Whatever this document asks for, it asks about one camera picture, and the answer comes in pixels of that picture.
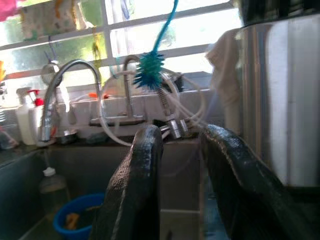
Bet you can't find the yellow sponge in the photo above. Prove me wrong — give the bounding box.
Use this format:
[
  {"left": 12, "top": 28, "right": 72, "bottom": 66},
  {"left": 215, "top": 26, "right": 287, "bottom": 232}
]
[{"left": 65, "top": 212, "right": 80, "bottom": 230}]

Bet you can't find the orange handled tool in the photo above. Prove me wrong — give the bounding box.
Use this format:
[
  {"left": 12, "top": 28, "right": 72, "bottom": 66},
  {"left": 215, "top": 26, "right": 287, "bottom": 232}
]
[{"left": 88, "top": 91, "right": 111, "bottom": 100}]

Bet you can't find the steel tap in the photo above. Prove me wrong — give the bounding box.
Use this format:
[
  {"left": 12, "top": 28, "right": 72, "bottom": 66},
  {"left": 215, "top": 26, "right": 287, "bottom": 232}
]
[{"left": 89, "top": 55, "right": 146, "bottom": 127}]

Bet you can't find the blue plastic bowl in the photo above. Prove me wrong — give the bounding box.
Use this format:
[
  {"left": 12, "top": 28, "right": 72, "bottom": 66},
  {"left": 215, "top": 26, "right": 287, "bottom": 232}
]
[{"left": 52, "top": 192, "right": 106, "bottom": 240}]

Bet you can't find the small steel bowl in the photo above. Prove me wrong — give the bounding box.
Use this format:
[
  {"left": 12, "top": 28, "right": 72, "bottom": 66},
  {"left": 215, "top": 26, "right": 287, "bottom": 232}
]
[{"left": 55, "top": 128, "right": 79, "bottom": 145}]

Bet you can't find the grey scrubber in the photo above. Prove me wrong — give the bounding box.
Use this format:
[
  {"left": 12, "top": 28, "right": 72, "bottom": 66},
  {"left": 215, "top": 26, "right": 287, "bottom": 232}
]
[{"left": 86, "top": 131, "right": 110, "bottom": 146}]

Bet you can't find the stainless steel sink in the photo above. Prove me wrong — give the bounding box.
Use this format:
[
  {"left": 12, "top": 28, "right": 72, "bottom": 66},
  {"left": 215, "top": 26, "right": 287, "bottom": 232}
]
[{"left": 0, "top": 139, "right": 208, "bottom": 240}]

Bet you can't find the blue bottle brush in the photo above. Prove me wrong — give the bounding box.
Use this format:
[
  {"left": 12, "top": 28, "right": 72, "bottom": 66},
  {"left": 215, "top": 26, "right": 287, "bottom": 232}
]
[{"left": 132, "top": 0, "right": 180, "bottom": 91}]

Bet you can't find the black boxy object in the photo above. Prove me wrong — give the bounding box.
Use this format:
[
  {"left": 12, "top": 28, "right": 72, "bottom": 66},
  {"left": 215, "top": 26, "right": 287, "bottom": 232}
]
[{"left": 174, "top": 72, "right": 186, "bottom": 92}]

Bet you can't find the pink cloth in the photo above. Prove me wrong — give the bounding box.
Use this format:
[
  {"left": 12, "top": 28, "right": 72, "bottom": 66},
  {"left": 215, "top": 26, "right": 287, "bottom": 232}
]
[{"left": 0, "top": 0, "right": 21, "bottom": 22}]

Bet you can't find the patterned white cloth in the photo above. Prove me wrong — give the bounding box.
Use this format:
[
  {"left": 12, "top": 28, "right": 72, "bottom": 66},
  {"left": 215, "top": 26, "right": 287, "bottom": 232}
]
[{"left": 19, "top": 0, "right": 81, "bottom": 41}]

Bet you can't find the flexible steel gooseneck faucet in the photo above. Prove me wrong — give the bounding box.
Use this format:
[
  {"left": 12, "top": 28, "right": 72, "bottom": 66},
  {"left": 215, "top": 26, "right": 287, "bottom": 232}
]
[{"left": 36, "top": 59, "right": 103, "bottom": 147}]

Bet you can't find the white window frame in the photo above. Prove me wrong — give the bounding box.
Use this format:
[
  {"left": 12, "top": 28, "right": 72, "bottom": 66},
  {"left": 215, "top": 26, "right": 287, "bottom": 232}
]
[{"left": 0, "top": 0, "right": 243, "bottom": 83}]

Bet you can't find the white hose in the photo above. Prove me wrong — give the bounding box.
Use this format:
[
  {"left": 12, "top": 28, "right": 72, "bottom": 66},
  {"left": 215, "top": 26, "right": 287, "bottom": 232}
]
[{"left": 98, "top": 69, "right": 208, "bottom": 147}]

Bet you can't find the white bottle with red pump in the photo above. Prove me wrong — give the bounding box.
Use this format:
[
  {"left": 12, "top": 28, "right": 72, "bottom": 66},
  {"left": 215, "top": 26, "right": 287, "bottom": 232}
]
[{"left": 26, "top": 89, "right": 47, "bottom": 143}]

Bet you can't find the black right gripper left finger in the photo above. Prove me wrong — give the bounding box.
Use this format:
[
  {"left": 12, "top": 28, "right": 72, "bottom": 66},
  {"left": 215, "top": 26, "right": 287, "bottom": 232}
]
[{"left": 89, "top": 124, "right": 164, "bottom": 240}]

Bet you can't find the clear bottle with white cap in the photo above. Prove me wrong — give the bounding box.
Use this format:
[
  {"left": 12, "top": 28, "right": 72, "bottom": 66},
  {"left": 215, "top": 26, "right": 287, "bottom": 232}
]
[{"left": 38, "top": 167, "right": 71, "bottom": 221}]

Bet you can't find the white spray bottle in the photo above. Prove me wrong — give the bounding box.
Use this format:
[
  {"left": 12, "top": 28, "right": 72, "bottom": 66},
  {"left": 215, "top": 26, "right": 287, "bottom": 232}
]
[{"left": 15, "top": 86, "right": 37, "bottom": 146}]

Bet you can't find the cream cloth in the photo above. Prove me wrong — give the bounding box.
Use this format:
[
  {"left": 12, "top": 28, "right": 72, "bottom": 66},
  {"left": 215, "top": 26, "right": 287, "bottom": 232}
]
[{"left": 204, "top": 27, "right": 245, "bottom": 136}]

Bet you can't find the round mesh strainer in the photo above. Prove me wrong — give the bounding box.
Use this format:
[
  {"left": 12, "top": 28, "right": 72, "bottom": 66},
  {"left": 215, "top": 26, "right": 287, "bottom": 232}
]
[{"left": 40, "top": 62, "right": 61, "bottom": 85}]

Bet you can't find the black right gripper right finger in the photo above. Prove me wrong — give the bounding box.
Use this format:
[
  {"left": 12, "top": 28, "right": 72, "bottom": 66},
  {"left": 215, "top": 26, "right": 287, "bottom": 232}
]
[{"left": 198, "top": 124, "right": 320, "bottom": 240}]

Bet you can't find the yellow hanging utensil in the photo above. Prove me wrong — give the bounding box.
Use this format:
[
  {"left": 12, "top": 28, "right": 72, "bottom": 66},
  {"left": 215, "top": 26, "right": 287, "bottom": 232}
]
[{"left": 91, "top": 27, "right": 103, "bottom": 66}]

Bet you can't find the clear plastic cup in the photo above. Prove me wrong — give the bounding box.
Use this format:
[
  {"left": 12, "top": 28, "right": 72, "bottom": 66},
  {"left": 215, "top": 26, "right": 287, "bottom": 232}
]
[{"left": 0, "top": 129, "right": 20, "bottom": 151}]

